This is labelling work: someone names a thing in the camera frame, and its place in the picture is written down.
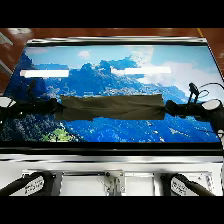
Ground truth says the olive green T-shirt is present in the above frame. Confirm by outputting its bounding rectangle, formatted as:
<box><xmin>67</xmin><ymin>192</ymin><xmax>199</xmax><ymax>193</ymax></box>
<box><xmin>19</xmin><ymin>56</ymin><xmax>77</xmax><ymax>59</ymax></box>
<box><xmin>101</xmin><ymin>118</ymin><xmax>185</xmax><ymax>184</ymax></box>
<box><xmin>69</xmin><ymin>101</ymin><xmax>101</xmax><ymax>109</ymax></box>
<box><xmin>54</xmin><ymin>93</ymin><xmax>166</xmax><ymax>122</ymax></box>

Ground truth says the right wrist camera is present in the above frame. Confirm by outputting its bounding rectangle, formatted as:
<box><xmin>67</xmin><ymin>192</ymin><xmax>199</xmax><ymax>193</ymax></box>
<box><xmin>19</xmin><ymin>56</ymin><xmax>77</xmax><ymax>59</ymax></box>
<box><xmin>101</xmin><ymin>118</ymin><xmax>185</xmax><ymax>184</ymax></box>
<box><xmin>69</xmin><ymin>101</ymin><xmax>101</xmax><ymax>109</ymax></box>
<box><xmin>187</xmin><ymin>83</ymin><xmax>200</xmax><ymax>105</ymax></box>

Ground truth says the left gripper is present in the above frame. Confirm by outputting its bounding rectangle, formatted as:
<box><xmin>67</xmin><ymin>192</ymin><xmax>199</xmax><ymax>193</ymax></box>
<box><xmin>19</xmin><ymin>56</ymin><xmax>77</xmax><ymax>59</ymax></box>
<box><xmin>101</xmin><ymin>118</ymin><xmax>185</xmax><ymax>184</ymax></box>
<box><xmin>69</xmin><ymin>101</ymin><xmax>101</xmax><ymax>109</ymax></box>
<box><xmin>42</xmin><ymin>98</ymin><xmax>66</xmax><ymax>115</ymax></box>

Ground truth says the black cable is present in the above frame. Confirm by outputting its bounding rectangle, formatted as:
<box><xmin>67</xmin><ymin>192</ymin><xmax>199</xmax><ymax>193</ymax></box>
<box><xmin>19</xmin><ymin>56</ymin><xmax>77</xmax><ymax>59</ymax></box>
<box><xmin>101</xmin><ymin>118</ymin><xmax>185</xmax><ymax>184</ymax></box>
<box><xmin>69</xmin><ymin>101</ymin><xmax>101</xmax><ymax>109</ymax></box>
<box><xmin>195</xmin><ymin>81</ymin><xmax>224</xmax><ymax>101</ymax></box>

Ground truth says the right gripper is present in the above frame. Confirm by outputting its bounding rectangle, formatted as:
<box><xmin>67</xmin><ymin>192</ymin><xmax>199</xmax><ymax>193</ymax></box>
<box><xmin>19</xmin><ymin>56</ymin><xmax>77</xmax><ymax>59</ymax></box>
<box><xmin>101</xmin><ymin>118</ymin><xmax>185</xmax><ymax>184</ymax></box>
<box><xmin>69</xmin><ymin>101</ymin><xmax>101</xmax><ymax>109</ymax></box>
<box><xmin>164</xmin><ymin>99</ymin><xmax>188</xmax><ymax>118</ymax></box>

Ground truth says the silver frame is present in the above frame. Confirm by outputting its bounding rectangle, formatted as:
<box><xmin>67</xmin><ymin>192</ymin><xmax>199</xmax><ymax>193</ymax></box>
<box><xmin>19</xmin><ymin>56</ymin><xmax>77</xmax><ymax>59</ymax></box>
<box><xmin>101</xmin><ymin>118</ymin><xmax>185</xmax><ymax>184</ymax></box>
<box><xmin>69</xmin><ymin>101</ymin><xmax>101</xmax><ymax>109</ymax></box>
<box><xmin>0</xmin><ymin>35</ymin><xmax>224</xmax><ymax>197</ymax></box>

